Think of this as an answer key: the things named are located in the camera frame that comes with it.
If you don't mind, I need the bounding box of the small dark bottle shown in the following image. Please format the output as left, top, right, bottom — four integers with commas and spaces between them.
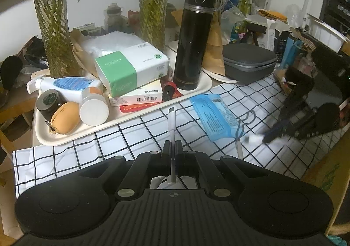
104, 3, 128, 33

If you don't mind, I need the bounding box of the grey zip case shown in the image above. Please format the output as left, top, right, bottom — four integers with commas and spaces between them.
222, 43, 278, 85

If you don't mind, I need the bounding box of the green white tissue pack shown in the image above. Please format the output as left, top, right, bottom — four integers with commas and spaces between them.
94, 43, 169, 98

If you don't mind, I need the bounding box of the red flat packet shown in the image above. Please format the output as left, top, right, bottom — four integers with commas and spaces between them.
120, 103, 162, 113

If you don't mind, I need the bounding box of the blue wipes packet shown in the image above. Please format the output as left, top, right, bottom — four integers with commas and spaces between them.
190, 93, 240, 142

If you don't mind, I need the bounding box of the white black checked tablecloth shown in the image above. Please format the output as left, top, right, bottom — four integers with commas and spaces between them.
12, 73, 333, 198

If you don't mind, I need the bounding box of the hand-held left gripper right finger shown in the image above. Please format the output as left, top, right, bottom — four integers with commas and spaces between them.
175, 140, 248, 198

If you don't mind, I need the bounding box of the white orange jar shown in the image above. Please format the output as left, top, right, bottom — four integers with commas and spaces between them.
79, 86, 109, 126

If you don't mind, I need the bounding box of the black thermos bottle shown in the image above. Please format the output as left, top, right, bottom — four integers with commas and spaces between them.
173, 0, 216, 91

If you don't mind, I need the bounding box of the white marker pen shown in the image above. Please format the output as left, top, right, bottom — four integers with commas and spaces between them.
166, 107, 178, 183

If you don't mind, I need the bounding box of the clear plastic bag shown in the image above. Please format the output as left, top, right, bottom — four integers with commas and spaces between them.
220, 6, 249, 44

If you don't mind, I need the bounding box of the yellow cloth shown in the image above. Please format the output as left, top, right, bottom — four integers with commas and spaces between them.
258, 9, 287, 20

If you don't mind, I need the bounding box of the tan round pouch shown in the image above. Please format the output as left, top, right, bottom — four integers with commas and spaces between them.
51, 102, 81, 135

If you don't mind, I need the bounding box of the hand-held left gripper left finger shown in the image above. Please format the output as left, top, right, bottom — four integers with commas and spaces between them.
87, 140, 172, 200

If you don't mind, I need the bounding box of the brown paper bag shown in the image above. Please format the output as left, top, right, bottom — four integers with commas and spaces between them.
202, 11, 226, 75

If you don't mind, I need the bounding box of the black mini tripod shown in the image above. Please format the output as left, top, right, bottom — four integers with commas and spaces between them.
241, 23, 267, 46

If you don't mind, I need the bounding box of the black round hat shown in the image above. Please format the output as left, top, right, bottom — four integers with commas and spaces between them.
0, 55, 23, 90

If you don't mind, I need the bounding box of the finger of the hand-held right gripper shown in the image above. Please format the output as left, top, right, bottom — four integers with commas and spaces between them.
284, 109, 322, 140
264, 71, 315, 142

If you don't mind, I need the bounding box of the cream plastic tray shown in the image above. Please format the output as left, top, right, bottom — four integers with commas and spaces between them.
33, 41, 213, 146

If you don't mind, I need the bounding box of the white tall carton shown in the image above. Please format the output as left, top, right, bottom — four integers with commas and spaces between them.
257, 20, 277, 51

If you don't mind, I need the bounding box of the black tape roll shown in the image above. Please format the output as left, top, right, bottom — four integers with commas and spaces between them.
36, 89, 67, 122

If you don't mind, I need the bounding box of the small black red item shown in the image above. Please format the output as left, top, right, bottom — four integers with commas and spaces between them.
162, 83, 182, 102

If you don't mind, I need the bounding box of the white plastic basket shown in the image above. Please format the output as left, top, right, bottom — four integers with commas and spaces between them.
308, 14, 348, 52

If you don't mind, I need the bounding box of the white pink flat box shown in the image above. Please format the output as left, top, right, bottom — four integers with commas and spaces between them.
108, 80, 163, 107

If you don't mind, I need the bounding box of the white plastic bag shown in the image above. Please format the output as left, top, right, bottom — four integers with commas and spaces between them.
82, 31, 154, 71

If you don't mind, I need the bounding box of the white blue spray bottle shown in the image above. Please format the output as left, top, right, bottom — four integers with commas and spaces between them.
26, 76, 99, 94

